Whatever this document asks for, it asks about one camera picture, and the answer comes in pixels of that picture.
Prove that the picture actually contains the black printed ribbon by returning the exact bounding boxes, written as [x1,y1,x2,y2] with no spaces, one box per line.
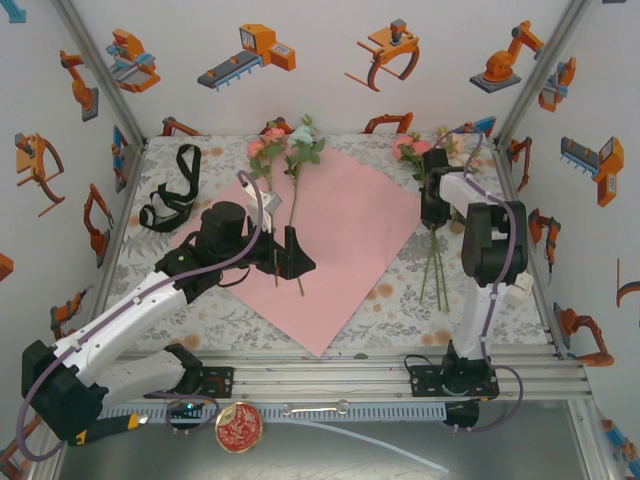
[138,143,203,234]

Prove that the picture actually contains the pink rose stem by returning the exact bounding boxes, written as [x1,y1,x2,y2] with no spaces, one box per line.
[392,132,451,314]
[409,130,444,312]

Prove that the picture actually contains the purple and pink wrapping paper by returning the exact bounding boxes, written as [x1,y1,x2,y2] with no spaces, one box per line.
[168,148,422,359]

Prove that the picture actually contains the floral table mat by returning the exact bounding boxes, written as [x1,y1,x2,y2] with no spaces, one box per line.
[102,132,556,351]

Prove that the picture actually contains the silver wrench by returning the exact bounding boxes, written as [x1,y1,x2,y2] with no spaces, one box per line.
[282,399,351,417]

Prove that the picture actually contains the red round tin lid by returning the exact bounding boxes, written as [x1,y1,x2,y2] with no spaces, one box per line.
[214,401,264,455]

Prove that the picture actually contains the small black circuit board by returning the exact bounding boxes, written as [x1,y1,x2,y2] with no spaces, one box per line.
[167,399,206,426]

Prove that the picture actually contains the yellow black utility knife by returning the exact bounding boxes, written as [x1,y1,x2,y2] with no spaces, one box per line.
[67,412,151,448]

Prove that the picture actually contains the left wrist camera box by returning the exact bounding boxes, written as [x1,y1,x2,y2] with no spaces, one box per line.
[247,192,282,235]

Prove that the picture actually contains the aluminium side rail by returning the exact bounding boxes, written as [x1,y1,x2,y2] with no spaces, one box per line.
[94,139,149,301]
[492,137,564,359]

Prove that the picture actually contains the aluminium front frame rails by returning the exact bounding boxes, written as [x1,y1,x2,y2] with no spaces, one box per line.
[47,349,594,401]

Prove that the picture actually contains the grey slotted cable duct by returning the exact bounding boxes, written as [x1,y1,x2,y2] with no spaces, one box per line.
[97,402,446,424]

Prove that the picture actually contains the aluminium frame post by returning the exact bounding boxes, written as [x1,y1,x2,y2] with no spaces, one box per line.
[52,0,149,151]
[492,0,594,146]

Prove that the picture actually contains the black bracket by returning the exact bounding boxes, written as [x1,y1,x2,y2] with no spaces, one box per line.
[442,399,481,432]

